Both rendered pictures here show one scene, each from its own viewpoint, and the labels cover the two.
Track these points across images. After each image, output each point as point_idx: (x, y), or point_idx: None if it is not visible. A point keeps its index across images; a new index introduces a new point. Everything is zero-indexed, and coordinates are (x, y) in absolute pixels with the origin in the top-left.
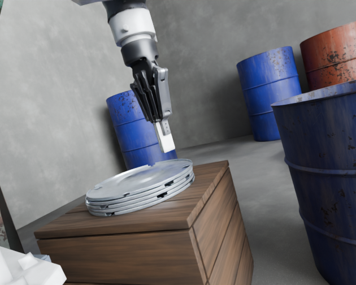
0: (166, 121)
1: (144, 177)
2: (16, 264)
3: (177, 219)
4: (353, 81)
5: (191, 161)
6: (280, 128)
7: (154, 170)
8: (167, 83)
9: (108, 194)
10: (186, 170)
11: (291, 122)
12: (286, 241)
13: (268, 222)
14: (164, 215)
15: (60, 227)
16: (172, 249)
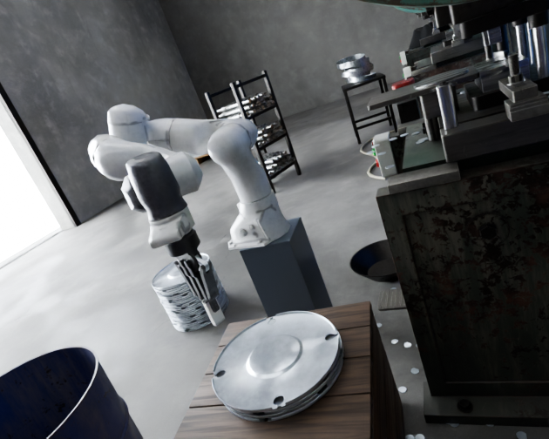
0: (202, 300)
1: (263, 344)
2: (239, 245)
3: (234, 322)
4: None
5: (212, 380)
6: (103, 406)
7: (258, 365)
8: (180, 273)
9: (294, 320)
10: (220, 355)
11: (105, 380)
12: None
13: None
14: (244, 326)
15: (337, 307)
16: None
